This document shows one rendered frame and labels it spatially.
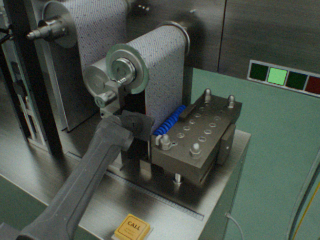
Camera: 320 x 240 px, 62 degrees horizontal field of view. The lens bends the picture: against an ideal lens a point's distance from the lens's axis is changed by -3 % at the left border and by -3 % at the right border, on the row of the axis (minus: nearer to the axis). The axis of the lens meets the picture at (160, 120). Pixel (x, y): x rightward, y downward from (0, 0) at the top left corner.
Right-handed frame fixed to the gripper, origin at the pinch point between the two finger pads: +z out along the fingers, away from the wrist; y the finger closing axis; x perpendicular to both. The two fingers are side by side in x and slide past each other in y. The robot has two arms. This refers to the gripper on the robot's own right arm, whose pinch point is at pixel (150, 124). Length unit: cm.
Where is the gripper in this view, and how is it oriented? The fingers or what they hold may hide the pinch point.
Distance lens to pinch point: 84.7
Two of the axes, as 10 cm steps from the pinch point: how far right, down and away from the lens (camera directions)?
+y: 8.6, 2.9, -4.2
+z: 4.4, -0.2, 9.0
